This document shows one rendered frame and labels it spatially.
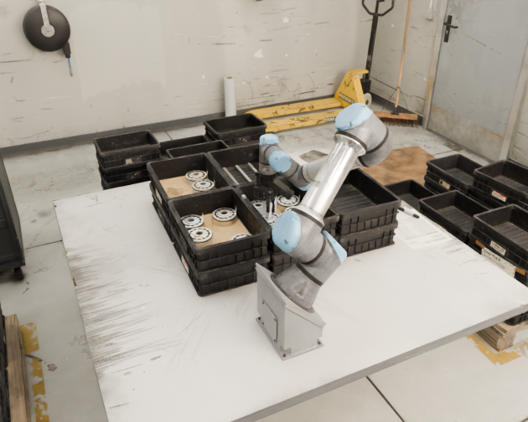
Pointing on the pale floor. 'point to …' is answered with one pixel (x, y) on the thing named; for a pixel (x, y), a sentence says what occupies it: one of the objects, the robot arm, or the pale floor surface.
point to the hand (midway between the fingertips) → (271, 216)
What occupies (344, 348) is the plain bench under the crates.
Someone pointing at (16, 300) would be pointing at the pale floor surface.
